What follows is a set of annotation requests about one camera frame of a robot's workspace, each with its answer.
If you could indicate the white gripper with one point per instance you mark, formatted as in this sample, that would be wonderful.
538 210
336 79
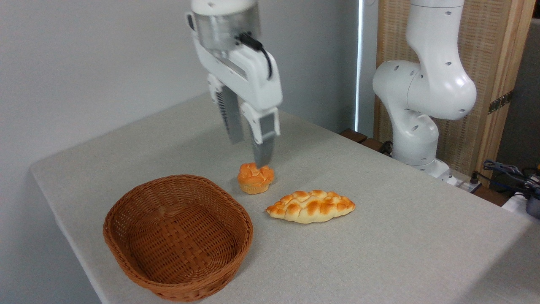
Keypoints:
257 80

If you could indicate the braided bread loaf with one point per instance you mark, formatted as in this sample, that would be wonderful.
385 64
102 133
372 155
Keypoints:
312 207

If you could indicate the round muffin bread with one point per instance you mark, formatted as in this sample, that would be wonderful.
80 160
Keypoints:
255 179

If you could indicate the brown wicker basket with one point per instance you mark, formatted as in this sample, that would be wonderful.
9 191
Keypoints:
177 236

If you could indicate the grey tablecloth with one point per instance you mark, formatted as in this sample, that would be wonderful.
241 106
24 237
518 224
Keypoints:
379 253

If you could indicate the white power strip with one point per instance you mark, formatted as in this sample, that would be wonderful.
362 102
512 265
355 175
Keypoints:
464 184

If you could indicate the metal screen hinge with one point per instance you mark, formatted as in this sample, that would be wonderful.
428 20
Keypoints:
501 102

